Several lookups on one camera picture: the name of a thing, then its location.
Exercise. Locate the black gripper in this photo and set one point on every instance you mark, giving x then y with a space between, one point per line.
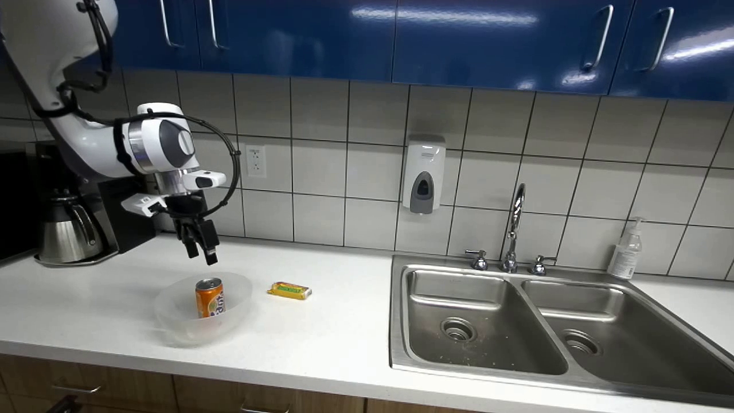
187 210

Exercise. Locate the orange soda can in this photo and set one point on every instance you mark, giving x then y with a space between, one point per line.
209 298

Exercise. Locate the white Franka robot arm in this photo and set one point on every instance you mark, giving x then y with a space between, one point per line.
84 146

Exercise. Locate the clear plastic bowl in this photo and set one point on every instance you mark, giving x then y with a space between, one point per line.
174 312

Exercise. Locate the black coffee maker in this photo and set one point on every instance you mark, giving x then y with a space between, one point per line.
130 231

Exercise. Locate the yellow snack packet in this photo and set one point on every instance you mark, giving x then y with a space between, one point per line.
289 290

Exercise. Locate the steel coffee carafe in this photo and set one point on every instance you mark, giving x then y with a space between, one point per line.
70 232

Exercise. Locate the wooden drawer front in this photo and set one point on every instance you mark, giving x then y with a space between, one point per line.
116 382
230 397

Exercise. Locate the black appliance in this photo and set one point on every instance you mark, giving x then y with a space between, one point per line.
14 214

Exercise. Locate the blue cabinet door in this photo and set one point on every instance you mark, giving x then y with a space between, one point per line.
305 38
496 53
145 38
688 70

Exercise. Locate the stainless steel double sink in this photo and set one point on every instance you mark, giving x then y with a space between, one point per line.
490 328

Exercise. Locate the chrome sink faucet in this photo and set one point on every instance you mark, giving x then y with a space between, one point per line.
512 231

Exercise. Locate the clear soap bottle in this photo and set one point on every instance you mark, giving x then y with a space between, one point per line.
625 256

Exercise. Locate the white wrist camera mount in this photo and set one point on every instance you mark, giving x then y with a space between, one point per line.
141 205

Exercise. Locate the white wall outlet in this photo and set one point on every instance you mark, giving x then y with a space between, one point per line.
257 163

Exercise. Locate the white wall soap dispenser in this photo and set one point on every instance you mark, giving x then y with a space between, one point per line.
422 172

